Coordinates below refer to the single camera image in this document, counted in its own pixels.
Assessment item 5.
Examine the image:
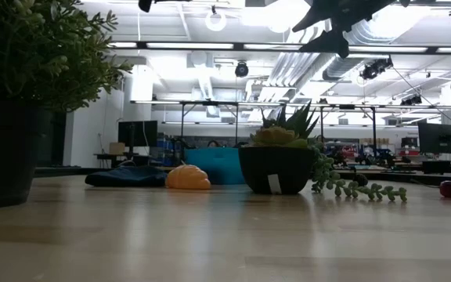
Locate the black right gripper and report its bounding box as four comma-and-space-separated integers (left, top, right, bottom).
291, 0, 398, 59

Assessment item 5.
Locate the navy blue cloth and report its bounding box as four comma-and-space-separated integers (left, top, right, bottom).
84, 166, 168, 188

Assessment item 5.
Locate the round ceiling lamp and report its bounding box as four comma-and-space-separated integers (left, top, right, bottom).
204, 4, 228, 33

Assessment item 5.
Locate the succulent plant in black bowl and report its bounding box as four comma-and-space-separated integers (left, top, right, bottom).
237, 100, 409, 203

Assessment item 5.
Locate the black dome camera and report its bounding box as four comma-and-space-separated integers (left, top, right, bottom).
234, 61, 250, 78

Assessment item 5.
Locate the black monitor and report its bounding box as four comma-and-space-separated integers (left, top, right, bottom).
417, 122, 451, 155
117, 120, 159, 149

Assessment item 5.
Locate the bushy green potted plant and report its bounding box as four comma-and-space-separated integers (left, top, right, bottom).
0, 0, 135, 211

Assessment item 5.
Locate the orange toy croissant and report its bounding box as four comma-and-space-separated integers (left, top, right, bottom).
165, 164, 211, 191

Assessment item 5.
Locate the cardboard box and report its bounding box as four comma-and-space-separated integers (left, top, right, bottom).
108, 141, 126, 156

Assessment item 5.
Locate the black ceiling track light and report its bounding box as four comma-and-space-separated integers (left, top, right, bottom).
359, 56, 394, 81
400, 95, 423, 107

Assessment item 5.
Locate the overhead light bar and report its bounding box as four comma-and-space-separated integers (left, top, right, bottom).
107, 40, 451, 56

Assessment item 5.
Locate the blue plastic tupperware bin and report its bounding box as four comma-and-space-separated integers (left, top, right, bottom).
185, 147, 247, 186

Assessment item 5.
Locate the blue storage crate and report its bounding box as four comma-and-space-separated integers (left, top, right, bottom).
156, 139, 187, 168

